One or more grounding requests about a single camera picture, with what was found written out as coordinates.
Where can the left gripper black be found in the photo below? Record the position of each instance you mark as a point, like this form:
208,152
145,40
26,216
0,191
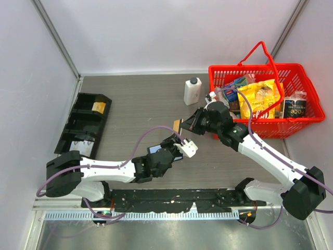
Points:
170,141

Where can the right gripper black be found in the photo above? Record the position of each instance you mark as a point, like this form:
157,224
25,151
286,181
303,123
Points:
190,123

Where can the gold VIP card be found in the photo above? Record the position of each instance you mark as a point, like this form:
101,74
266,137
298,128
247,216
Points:
177,125

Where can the black leather card holder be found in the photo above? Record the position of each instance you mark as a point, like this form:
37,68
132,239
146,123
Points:
154,149

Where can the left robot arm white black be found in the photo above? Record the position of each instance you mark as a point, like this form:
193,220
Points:
72,173

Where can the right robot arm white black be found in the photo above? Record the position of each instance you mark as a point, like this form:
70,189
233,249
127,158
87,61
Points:
300,190

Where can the white cards in tray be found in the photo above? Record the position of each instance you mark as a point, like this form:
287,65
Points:
84,147

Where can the yellow card in tray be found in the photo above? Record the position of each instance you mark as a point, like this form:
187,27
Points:
99,107

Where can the white bottle black cap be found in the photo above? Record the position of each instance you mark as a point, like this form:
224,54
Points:
192,91

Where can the blue box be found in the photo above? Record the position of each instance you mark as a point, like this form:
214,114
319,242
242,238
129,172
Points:
229,94

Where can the green sponge pack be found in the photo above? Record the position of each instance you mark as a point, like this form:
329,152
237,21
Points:
244,80

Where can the yellow Lays chips bag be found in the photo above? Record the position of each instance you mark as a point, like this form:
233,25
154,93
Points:
260,96

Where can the black compartment tray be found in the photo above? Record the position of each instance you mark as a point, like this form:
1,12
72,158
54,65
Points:
83,124

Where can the red plastic shopping basket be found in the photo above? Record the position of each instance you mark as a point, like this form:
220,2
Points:
293,77

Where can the orange snack box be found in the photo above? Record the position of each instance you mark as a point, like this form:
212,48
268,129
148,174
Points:
277,97

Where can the black snack package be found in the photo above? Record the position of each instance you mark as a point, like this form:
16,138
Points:
294,106

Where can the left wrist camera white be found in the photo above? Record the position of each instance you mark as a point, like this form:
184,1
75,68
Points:
187,148

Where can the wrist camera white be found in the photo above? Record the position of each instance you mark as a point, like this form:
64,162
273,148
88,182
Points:
210,98
187,148

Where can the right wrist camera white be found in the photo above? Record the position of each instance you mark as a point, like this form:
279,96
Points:
210,98

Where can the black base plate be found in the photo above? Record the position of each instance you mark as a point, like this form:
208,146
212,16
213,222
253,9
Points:
174,200

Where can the white cable duct rail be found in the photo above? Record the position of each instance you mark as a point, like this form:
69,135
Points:
69,215

